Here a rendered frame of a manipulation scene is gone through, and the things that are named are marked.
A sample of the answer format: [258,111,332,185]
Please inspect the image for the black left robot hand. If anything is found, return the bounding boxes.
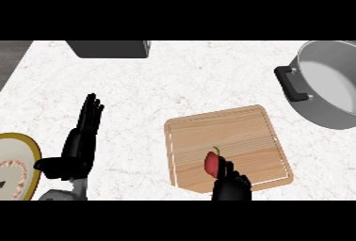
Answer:
[33,92,107,182]

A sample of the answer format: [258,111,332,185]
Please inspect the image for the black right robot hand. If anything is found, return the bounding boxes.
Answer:
[210,156,253,201]

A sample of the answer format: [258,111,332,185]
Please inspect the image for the red bell pepper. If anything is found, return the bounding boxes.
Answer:
[203,146,224,180]

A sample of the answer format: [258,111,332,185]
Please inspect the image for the wooden cutting board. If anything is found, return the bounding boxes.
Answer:
[163,104,296,195]

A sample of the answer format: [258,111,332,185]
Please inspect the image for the grey metal pot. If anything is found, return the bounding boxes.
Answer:
[274,40,356,131]

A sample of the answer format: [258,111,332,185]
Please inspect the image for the gold-rimmed white plate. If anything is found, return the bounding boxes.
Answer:
[0,132,44,201]

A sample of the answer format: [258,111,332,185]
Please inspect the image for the dark grey appliance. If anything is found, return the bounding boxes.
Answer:
[64,40,153,59]

